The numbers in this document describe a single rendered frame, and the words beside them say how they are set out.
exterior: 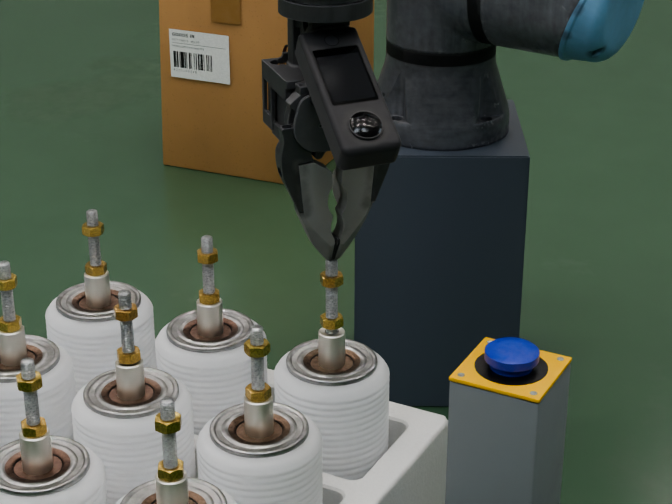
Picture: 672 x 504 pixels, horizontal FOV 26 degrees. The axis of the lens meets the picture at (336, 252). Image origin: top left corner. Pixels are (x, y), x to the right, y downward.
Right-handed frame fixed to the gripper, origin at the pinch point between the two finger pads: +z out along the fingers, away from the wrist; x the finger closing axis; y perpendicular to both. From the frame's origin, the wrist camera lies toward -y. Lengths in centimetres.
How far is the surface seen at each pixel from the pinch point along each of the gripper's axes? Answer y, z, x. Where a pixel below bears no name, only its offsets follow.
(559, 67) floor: 133, 36, -95
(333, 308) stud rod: 0.2, 5.5, 0.1
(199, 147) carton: 106, 32, -17
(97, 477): -8.5, 11.2, 21.6
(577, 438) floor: 18, 36, -34
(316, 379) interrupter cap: -2.1, 10.4, 2.4
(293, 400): -1.6, 12.2, 4.2
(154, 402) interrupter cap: -0.8, 10.5, 15.4
